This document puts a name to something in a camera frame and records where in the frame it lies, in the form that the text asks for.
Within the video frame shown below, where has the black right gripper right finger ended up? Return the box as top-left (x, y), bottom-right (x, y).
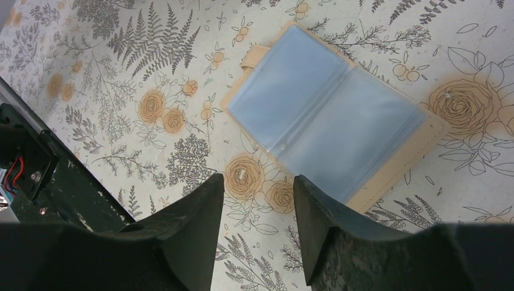
top-left (293, 175), bottom-right (513, 290)

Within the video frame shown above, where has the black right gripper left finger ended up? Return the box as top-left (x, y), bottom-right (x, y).
top-left (1, 173), bottom-right (224, 290)

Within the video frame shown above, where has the beige card holder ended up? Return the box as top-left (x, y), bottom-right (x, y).
top-left (222, 21), bottom-right (449, 213)

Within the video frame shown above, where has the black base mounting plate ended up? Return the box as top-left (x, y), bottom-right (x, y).
top-left (1, 104), bottom-right (135, 232)

